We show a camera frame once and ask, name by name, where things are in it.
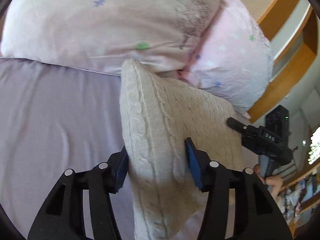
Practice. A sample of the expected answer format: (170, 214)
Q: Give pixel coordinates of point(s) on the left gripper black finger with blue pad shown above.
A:
(61, 216)
(257, 215)

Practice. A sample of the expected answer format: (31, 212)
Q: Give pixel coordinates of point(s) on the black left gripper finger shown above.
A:
(236, 126)

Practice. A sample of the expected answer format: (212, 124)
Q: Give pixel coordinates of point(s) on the beige cable knit sweater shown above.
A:
(157, 115)

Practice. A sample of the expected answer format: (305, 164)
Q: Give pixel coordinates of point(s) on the person's right hand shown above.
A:
(276, 182)

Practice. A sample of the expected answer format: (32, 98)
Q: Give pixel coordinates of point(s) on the pink star pattern pillow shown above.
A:
(234, 59)

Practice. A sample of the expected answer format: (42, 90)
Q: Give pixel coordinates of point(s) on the lilac bed sheet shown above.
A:
(58, 118)

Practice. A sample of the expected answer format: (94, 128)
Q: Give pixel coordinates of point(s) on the pale pink floral pillow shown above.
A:
(99, 35)

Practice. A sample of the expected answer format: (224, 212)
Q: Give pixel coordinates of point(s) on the black camera box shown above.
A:
(277, 121)

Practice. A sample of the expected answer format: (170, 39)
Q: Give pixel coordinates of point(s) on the wooden wall niche frame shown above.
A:
(293, 27)

